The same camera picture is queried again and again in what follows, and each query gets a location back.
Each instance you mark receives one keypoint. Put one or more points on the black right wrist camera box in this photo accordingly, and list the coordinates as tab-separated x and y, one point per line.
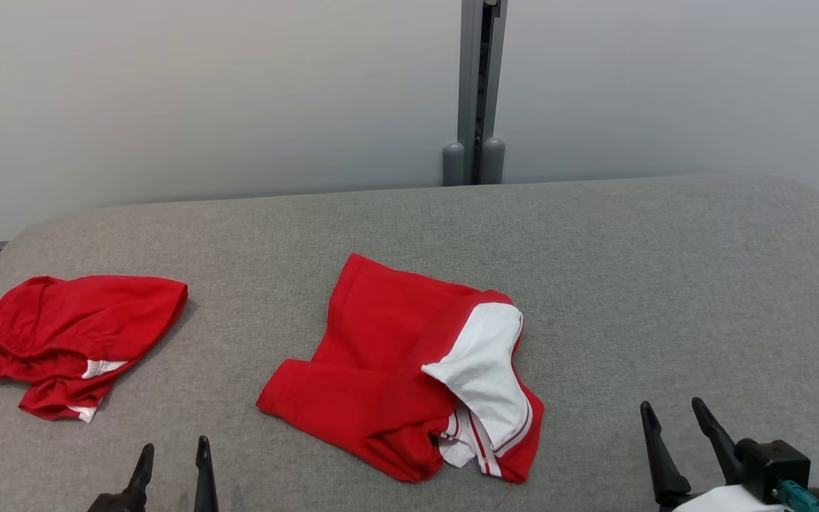
775	466

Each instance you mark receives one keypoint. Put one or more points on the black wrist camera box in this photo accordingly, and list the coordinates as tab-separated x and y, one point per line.
775	466
114	503

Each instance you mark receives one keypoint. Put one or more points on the red shorts with white panel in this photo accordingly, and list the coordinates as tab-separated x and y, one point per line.
381	341

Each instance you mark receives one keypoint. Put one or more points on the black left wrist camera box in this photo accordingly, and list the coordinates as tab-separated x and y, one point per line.
114	503

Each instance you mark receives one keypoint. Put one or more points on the teal right camera connector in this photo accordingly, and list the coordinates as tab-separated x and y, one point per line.
797	498

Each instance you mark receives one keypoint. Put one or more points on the red shorts with white trim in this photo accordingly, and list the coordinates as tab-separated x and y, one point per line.
68	320

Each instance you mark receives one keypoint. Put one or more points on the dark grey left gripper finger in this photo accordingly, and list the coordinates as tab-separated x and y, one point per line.
205	476
141	469

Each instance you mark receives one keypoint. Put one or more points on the grey metal post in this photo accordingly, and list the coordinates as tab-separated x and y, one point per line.
468	85

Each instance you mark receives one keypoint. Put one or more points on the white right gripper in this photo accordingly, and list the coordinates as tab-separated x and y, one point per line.
726	501

